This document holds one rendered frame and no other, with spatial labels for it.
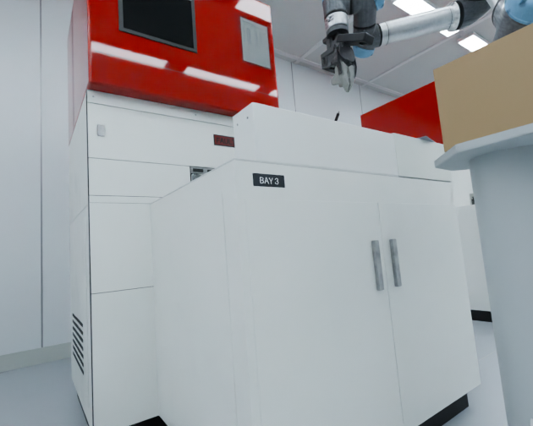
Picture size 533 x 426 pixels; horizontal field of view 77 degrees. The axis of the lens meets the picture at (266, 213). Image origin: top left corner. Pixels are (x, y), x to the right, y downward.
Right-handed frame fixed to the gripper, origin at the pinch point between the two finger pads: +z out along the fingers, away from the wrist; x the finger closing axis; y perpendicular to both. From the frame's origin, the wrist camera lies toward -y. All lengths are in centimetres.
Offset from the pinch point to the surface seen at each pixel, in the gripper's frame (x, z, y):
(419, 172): -27.2, 26.8, -3.9
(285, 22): -117, -164, 156
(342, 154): 11.1, 24.1, -3.9
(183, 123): 32, -4, 59
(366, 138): -0.6, 17.9, -3.9
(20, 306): 87, 72, 207
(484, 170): -4.8, 34.5, -32.1
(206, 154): 22, 7, 59
